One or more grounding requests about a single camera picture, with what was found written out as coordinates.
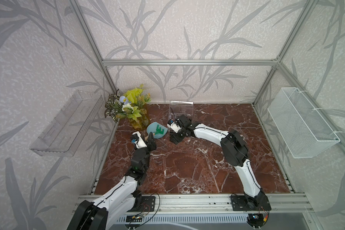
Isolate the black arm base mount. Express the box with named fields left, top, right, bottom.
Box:
left=129, top=195, right=156, bottom=212

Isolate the aluminium front rail frame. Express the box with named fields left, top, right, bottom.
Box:
left=70, top=193, right=314, bottom=230

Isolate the artificial flower plant vase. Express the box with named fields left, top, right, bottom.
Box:
left=104, top=85, right=151, bottom=131

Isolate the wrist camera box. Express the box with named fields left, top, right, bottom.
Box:
left=130, top=131, right=147, bottom=149
left=167, top=119, right=181, bottom=133

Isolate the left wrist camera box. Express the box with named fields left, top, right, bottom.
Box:
left=130, top=131, right=147, bottom=149

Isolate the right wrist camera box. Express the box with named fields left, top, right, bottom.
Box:
left=167, top=119, right=181, bottom=133

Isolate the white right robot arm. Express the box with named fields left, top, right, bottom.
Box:
left=167, top=115, right=272, bottom=211

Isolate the white wire mesh basket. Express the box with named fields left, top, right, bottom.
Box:
left=268, top=87, right=340, bottom=159

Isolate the clear acrylic wall shelf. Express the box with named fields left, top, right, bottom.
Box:
left=30, top=90, right=104, bottom=157

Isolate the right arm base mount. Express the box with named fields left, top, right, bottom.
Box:
left=230, top=192, right=272, bottom=212

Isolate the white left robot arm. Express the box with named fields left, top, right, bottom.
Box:
left=67, top=131, right=157, bottom=230

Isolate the clear acrylic lipstick organizer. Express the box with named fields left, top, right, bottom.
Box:
left=168, top=100, right=194, bottom=121

